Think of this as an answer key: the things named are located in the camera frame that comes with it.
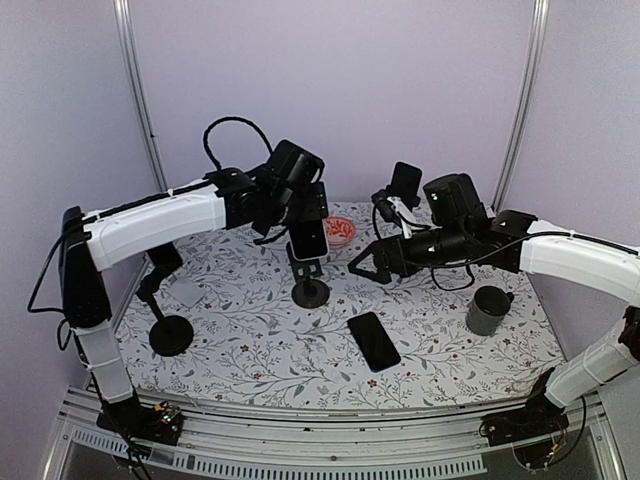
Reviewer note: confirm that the right aluminium frame post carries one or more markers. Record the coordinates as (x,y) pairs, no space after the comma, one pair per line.
(534,53)

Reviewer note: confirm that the black gooseneck stand round base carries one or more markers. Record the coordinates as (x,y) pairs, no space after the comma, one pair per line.
(170,335)

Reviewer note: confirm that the red white patterned bowl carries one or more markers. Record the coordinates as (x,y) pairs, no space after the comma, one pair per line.
(340,231)

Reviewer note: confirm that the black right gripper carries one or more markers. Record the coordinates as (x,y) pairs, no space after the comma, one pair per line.
(381,250)

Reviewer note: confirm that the small round base phone stand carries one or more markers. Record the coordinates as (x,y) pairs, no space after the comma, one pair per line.
(309,291)

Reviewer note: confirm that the aluminium front rail base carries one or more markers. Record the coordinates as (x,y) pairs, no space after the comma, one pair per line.
(234,441)

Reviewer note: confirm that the floral patterned tablecloth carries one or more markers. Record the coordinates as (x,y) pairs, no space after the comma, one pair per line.
(254,345)

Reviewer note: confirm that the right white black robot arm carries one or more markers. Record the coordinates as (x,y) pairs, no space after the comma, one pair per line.
(463,234)

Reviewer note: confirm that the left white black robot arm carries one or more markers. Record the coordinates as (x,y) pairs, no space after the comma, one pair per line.
(285,190)

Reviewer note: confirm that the left aluminium frame post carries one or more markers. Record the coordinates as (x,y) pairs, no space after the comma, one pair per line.
(124,24)

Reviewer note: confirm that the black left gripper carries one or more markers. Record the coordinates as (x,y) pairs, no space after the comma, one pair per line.
(318,205)

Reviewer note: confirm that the black phone with white edge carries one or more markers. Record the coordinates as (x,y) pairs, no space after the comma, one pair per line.
(308,240)

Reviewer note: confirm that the aluminium frame post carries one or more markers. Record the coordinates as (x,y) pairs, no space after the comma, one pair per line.
(534,53)
(124,24)

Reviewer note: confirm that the dark grey mug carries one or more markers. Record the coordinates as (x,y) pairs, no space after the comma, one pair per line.
(487,309)

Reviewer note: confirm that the tall black clamp phone stand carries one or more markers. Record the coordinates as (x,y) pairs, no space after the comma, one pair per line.
(415,200)

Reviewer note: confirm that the white flat phone stand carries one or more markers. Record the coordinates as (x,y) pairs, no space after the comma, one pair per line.
(185,292)

